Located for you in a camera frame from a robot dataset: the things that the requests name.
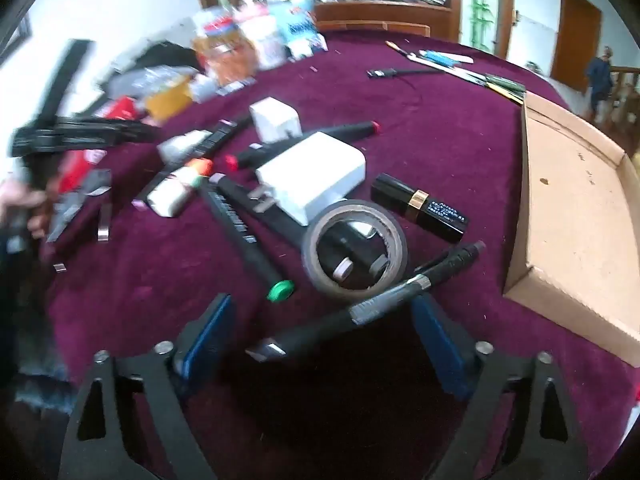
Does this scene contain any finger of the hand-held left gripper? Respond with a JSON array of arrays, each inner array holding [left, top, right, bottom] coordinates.
[[12, 115, 161, 157]]

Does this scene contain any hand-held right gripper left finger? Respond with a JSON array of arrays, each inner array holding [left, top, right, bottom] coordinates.
[[57, 292, 238, 480]]

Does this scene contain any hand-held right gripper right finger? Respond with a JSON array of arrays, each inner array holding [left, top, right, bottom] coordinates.
[[410, 292, 591, 480]]

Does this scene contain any white plastic bottle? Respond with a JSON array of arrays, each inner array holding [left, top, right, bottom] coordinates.
[[145, 177, 202, 218]]

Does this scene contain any black clip pen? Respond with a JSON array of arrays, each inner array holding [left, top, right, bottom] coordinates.
[[245, 277, 433, 363]]

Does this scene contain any black marker green cap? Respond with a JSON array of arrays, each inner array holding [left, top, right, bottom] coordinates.
[[207, 172, 296, 303]]

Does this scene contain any black marker pale cap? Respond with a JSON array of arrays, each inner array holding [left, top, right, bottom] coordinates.
[[250, 200, 388, 281], [192, 117, 252, 159]]

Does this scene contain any dark tape roll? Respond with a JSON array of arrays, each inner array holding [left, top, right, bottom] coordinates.
[[301, 200, 410, 303]]

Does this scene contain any black lipstick tube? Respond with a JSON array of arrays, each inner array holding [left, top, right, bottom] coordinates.
[[371, 173, 471, 245]]

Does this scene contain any small white charger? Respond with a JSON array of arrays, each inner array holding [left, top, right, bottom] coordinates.
[[249, 97, 301, 143]]

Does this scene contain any cardboard box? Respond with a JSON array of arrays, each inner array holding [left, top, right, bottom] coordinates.
[[502, 91, 640, 366]]

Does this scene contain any large white charger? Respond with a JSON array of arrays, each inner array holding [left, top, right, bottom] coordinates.
[[255, 131, 367, 226]]

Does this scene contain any person's left hand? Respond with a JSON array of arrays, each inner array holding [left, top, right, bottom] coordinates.
[[0, 177, 56, 261]]

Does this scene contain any red box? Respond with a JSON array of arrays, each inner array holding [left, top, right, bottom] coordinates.
[[57, 97, 138, 196]]

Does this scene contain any clear plastic bag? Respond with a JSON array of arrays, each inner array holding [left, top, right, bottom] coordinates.
[[107, 66, 201, 98]]

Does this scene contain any yellow tape roll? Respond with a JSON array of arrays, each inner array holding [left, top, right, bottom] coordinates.
[[145, 77, 193, 123]]

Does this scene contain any black textured pen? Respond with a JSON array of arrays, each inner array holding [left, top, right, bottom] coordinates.
[[415, 241, 487, 283]]

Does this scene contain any black bag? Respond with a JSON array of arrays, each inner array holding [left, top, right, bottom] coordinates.
[[132, 41, 201, 68]]

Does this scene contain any white barcode box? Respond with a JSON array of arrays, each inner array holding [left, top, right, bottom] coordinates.
[[190, 74, 221, 103]]

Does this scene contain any black marker red cap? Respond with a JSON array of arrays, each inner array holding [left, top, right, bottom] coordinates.
[[300, 121, 383, 145], [223, 142, 273, 171]]

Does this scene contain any orange tin can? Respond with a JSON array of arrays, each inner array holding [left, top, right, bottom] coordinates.
[[205, 35, 258, 86]]

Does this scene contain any burgundy velvet tablecloth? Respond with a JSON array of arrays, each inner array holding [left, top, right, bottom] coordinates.
[[42, 30, 640, 480]]

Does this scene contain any white plastic jar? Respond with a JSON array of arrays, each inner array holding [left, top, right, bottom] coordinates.
[[252, 25, 286, 71]]

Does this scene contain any small blue white box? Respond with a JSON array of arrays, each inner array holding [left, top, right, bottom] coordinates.
[[287, 35, 328, 61]]

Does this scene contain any blue label can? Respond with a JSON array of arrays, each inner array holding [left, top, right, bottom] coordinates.
[[272, 2, 321, 58]]

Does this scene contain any dark green pen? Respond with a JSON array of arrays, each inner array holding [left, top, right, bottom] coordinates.
[[482, 74, 527, 96]]

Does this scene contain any long white pen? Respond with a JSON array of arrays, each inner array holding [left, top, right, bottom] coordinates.
[[440, 62, 488, 85]]

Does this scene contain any short white pen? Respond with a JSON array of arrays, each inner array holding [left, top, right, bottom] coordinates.
[[407, 51, 474, 64]]

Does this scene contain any wooden stair railing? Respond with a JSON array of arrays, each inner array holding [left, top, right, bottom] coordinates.
[[597, 65, 640, 136]]

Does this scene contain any blue jacket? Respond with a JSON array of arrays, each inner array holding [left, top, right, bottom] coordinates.
[[585, 46, 615, 116]]

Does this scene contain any wooden counter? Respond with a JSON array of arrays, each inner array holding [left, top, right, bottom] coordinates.
[[314, 0, 461, 41]]

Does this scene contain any brown wooden door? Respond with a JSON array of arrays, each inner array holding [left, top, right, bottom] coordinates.
[[550, 0, 603, 93]]

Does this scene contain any green bamboo wall sticker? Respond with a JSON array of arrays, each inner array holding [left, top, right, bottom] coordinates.
[[470, 0, 499, 46]]

